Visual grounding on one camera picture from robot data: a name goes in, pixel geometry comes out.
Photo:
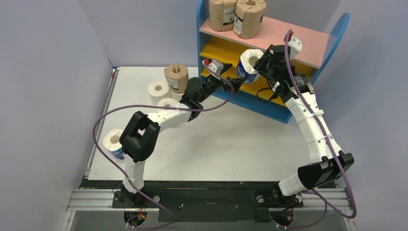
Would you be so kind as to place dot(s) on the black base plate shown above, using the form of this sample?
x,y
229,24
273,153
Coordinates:
x,y
202,201

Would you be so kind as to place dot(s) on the brown roll cloud logo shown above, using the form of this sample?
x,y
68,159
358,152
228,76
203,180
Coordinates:
x,y
248,18

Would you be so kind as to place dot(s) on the aluminium rail frame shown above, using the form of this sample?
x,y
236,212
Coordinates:
x,y
228,145

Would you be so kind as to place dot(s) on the blue plastic tissue roll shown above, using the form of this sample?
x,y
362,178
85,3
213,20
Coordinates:
x,y
245,67

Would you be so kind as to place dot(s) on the brown roll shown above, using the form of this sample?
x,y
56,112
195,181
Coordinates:
x,y
221,14
177,76

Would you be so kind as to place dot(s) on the white paper roll under stack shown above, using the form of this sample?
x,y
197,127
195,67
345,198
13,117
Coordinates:
x,y
176,94

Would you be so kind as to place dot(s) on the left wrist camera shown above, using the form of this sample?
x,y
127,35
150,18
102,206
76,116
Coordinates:
x,y
214,65

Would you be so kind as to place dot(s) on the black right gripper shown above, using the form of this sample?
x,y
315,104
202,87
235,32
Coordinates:
x,y
261,63

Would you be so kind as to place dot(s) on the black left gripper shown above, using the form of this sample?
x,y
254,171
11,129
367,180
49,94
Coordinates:
x,y
236,83

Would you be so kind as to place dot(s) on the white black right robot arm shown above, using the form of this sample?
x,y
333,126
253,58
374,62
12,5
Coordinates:
x,y
328,160

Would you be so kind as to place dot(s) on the colourful wooden shelf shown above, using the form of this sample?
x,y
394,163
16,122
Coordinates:
x,y
225,46

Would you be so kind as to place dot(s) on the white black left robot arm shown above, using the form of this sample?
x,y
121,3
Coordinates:
x,y
139,137

